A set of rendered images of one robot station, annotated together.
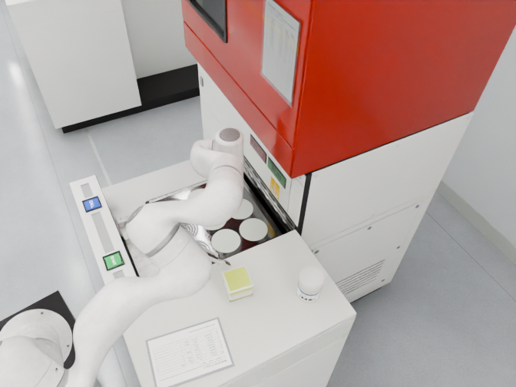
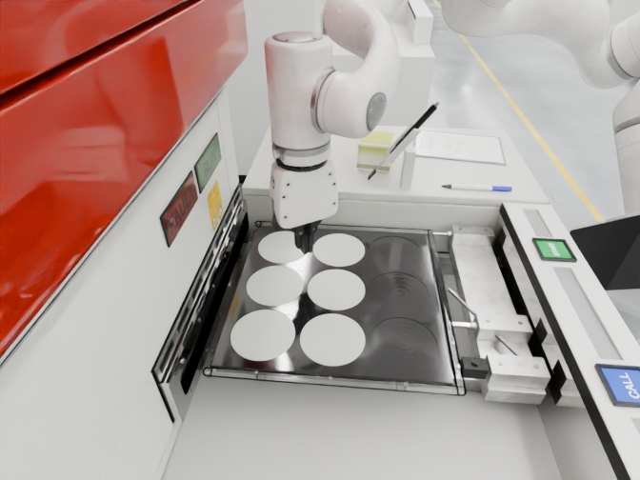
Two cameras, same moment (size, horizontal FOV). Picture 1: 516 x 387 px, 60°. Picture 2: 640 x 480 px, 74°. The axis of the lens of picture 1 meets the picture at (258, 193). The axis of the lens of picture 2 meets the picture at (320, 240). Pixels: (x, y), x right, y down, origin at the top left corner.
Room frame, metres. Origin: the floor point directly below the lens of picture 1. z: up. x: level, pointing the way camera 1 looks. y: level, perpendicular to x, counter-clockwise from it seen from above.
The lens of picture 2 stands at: (1.44, 0.44, 1.42)
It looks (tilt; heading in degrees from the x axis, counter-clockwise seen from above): 38 degrees down; 215
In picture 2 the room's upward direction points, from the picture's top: straight up
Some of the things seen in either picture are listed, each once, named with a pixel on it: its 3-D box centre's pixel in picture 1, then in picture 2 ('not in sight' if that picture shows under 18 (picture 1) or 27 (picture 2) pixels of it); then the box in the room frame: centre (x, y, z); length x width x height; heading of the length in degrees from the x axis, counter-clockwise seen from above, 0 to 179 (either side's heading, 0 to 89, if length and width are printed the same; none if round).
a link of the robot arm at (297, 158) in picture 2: not in sight; (300, 147); (1.00, 0.09, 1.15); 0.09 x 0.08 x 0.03; 152
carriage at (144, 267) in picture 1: (143, 256); (486, 304); (0.84, 0.38, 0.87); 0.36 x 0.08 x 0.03; 30
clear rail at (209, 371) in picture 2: (192, 186); (331, 381); (1.15, 0.25, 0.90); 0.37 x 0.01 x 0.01; 120
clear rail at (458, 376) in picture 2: not in sight; (442, 296); (0.90, 0.31, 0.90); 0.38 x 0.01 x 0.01; 30
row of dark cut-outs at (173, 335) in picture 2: (263, 185); (208, 261); (1.11, -0.02, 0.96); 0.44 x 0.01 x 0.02; 30
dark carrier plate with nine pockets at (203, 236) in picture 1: (213, 219); (336, 290); (0.99, 0.16, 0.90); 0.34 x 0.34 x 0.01; 31
